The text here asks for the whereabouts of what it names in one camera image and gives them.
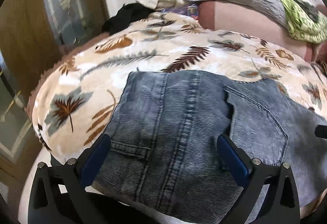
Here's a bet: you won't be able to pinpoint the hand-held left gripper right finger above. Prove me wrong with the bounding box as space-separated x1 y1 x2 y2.
217 134 302 224

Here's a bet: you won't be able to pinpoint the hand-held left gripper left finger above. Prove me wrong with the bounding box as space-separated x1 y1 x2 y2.
28 133 113 224

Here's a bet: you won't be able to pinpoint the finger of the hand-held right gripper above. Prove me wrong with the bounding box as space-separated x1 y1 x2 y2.
315 124 327 139

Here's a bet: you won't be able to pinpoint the blue denim pants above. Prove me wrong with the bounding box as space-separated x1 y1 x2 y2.
92 71 327 215

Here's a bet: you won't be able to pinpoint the brown headboard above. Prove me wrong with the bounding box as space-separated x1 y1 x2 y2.
315 43 327 76

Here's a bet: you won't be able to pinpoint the glass pane with gold trim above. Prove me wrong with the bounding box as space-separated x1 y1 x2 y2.
0 50 35 163

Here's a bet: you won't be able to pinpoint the leaf print blanket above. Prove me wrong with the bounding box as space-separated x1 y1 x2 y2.
32 13 327 160

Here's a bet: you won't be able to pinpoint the green patterned cloth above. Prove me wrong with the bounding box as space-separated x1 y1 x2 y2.
266 0 327 44

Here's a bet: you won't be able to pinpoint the pink bed sheet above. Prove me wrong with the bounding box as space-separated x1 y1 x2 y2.
198 1 320 61

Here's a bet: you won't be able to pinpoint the black cloth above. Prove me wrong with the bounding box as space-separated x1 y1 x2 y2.
102 3 155 35

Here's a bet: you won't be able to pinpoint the wooden door with glass panel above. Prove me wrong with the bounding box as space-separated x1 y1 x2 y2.
0 0 110 176

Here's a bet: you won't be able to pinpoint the colourful printed packet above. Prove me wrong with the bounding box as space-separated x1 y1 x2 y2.
158 4 200 19

